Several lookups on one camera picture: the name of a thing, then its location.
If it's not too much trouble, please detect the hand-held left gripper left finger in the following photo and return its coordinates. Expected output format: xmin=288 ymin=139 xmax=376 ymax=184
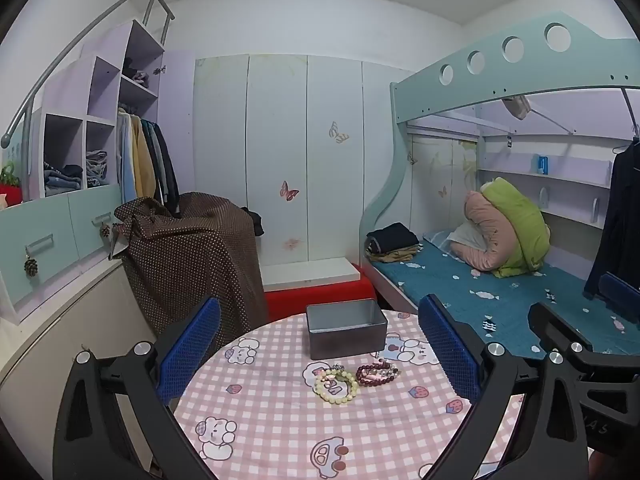
xmin=52 ymin=297 xmax=223 ymax=480

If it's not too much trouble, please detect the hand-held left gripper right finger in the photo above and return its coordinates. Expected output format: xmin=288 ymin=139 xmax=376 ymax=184
xmin=415 ymin=294 xmax=593 ymax=480

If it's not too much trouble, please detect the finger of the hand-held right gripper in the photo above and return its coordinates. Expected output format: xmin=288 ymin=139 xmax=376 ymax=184
xmin=600 ymin=272 xmax=640 ymax=323
xmin=528 ymin=302 xmax=596 ymax=361

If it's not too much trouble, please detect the dark red bead bracelet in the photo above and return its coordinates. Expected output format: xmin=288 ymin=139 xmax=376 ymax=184
xmin=356 ymin=364 xmax=396 ymax=387

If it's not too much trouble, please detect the grey metal tin box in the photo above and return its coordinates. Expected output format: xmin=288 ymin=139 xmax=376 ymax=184
xmin=306 ymin=299 xmax=388 ymax=361

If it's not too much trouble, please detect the pale green bead bracelet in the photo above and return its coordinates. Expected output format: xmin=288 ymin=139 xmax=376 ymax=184
xmin=314 ymin=369 xmax=359 ymax=405

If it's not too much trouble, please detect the teal bed mattress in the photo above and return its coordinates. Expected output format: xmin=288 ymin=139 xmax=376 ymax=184
xmin=372 ymin=230 xmax=640 ymax=361

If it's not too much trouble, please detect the dark hanging garment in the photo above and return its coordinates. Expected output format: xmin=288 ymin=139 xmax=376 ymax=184
xmin=583 ymin=137 xmax=640 ymax=302

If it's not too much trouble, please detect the brown dotted cloth cover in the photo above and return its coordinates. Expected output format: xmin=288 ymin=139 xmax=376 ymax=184
xmin=113 ymin=192 xmax=269 ymax=341

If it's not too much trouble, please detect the green quilt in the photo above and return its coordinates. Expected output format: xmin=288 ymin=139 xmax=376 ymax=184
xmin=480 ymin=178 xmax=552 ymax=279

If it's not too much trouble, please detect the white pillow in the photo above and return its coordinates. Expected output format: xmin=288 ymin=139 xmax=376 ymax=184
xmin=446 ymin=222 xmax=488 ymax=257

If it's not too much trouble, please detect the folded dark clothes stack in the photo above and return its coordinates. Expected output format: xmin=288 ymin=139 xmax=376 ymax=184
xmin=366 ymin=223 xmax=424 ymax=264

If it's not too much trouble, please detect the pink checked tablecloth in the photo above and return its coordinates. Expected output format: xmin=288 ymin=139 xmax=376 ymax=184
xmin=172 ymin=311 xmax=523 ymax=480

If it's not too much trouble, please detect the white curved cabinet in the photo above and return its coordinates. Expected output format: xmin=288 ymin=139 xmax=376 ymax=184
xmin=0 ymin=259 xmax=161 ymax=441

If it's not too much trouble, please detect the red ottoman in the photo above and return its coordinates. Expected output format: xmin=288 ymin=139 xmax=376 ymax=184
xmin=262 ymin=264 xmax=377 ymax=324

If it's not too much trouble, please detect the white board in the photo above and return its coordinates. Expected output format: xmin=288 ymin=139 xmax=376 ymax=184
xmin=260 ymin=257 xmax=362 ymax=292

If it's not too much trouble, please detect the black garment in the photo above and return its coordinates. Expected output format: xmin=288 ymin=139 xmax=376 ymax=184
xmin=241 ymin=206 xmax=265 ymax=237

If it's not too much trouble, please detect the teal drawer cabinet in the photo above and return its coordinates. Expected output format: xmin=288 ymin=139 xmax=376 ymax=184
xmin=0 ymin=182 xmax=125 ymax=327

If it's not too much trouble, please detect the row of hanging clothes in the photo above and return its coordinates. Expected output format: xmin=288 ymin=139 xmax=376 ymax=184
xmin=117 ymin=105 xmax=182 ymax=218

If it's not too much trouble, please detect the folded grey clothes pile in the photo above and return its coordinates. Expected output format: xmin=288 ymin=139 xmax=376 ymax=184
xmin=86 ymin=149 xmax=109 ymax=189

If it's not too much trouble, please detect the folded blue clothes pile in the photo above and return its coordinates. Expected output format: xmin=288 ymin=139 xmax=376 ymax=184
xmin=44 ymin=161 xmax=84 ymax=195

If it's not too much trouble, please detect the grey hanging bag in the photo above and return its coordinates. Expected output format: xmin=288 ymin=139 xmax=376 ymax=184
xmin=501 ymin=94 xmax=532 ymax=121

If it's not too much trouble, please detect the white wardrobe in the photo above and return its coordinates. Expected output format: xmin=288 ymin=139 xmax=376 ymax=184
xmin=192 ymin=52 xmax=417 ymax=267

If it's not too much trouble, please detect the red box with green plant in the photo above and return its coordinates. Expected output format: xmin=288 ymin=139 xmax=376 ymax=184
xmin=0 ymin=160 xmax=24 ymax=207

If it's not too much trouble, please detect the purple shelf unit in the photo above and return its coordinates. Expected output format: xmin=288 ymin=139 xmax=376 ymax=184
xmin=29 ymin=19 xmax=197 ymax=202

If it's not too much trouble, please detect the grey metal handrail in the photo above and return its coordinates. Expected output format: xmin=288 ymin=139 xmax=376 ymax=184
xmin=0 ymin=0 xmax=176 ymax=149

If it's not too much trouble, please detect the teal bunk bed frame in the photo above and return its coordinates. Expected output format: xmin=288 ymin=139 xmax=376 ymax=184
xmin=359 ymin=10 xmax=640 ymax=317

